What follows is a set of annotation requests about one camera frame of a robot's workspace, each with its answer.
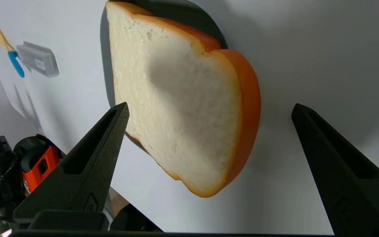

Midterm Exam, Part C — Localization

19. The orange black robot base module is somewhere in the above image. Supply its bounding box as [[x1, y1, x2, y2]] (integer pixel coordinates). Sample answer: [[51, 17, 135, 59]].
[[13, 133, 65, 195]]

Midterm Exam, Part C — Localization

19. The grey plastic case with barcode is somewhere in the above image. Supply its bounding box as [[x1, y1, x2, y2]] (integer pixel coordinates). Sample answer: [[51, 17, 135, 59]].
[[16, 41, 60, 78]]

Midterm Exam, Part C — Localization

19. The yellow spoon with blue handle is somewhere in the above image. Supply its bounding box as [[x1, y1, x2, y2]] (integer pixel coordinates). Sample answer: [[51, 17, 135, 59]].
[[0, 21, 25, 78]]

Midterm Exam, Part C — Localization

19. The grey square plate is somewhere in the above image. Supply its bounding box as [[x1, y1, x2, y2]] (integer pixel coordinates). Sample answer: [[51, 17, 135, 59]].
[[100, 0, 229, 155]]

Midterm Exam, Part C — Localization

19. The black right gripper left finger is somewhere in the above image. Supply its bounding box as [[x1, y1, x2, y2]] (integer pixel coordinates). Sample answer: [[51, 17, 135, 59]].
[[13, 102, 130, 225]]

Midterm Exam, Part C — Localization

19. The white bread slice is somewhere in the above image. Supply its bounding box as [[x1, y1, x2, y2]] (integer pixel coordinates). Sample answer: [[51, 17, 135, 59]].
[[106, 2, 262, 198]]

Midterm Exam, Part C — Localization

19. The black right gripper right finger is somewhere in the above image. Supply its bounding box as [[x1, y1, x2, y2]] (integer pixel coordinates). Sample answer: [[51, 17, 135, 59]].
[[291, 103, 379, 237]]

